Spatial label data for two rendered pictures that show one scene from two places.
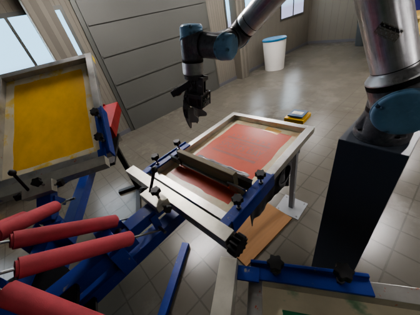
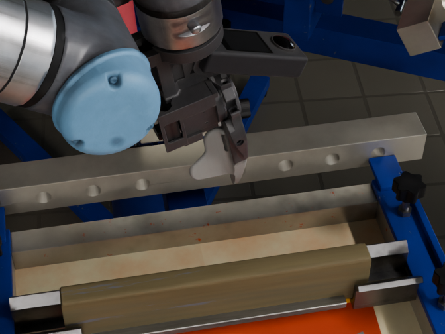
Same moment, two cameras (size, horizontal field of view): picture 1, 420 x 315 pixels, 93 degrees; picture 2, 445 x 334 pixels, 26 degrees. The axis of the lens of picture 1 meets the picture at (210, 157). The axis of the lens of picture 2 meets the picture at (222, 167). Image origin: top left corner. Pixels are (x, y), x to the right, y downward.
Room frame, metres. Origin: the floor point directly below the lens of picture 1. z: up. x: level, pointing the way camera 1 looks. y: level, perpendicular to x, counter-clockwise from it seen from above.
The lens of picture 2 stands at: (1.15, -0.61, 1.97)
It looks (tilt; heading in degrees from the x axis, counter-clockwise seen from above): 44 degrees down; 119
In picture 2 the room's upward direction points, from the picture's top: straight up
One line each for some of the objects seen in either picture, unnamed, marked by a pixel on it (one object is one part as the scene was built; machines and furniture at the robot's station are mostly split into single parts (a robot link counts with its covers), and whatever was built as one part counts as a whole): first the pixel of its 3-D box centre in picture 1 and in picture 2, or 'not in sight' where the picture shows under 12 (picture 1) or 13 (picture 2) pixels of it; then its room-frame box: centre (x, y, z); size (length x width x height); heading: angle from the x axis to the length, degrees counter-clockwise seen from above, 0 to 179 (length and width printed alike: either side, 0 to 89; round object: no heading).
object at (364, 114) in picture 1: (384, 119); not in sight; (0.51, -0.56, 1.25); 0.15 x 0.15 x 0.10
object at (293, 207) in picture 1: (294, 168); not in sight; (1.19, -0.64, 0.48); 0.22 x 0.22 x 0.96; 40
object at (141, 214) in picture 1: (147, 215); not in sight; (0.57, 0.30, 1.02); 0.17 x 0.06 x 0.05; 130
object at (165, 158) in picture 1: (170, 159); (420, 269); (0.99, 0.23, 0.98); 0.30 x 0.05 x 0.07; 130
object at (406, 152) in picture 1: (344, 237); not in sight; (0.51, -0.56, 0.60); 0.18 x 0.18 x 1.20; 35
